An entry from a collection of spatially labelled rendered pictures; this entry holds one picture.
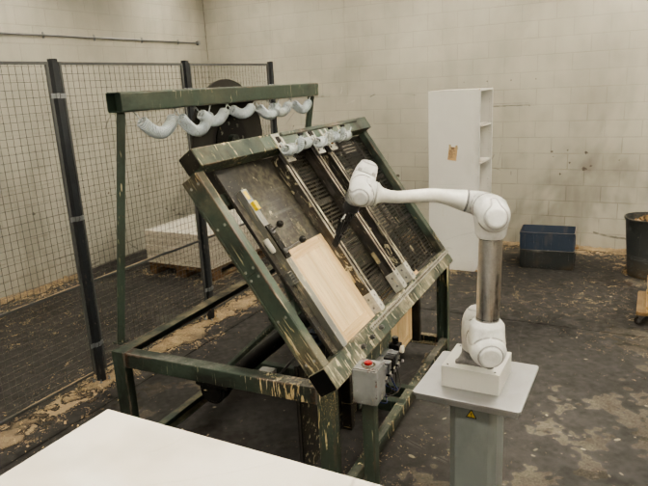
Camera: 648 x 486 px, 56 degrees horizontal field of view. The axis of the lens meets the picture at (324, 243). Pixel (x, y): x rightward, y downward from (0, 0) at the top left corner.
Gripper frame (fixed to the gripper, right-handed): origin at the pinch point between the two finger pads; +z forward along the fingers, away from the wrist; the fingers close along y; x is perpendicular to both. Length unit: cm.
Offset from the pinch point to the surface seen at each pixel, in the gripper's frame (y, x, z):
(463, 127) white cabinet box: -427, -47, 6
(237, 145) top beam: -15, -74, -11
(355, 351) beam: -8, 30, 53
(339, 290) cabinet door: -34, 2, 42
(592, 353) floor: -240, 160, 87
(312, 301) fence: -2.8, 0.0, 37.7
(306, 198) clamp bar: -52, -43, 11
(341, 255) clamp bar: -52, -10, 31
